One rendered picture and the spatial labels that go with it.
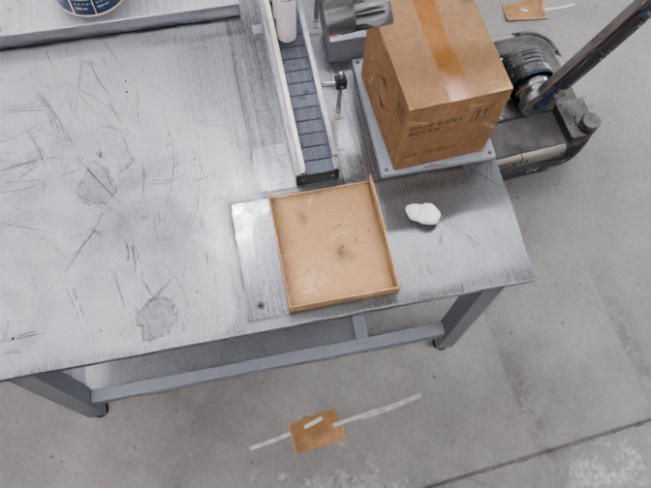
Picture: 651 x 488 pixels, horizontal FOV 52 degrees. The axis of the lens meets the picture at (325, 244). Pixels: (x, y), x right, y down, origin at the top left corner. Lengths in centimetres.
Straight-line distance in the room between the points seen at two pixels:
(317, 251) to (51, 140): 74
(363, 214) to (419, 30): 45
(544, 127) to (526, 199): 30
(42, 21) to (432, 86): 107
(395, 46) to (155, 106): 66
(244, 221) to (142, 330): 35
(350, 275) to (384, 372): 85
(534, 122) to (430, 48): 111
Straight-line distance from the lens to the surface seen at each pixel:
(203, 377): 217
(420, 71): 153
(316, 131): 170
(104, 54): 197
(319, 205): 165
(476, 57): 157
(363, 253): 161
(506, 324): 252
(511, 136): 256
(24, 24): 203
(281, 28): 181
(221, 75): 187
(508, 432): 244
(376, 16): 134
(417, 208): 164
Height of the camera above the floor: 233
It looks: 68 degrees down
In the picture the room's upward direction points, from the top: 5 degrees clockwise
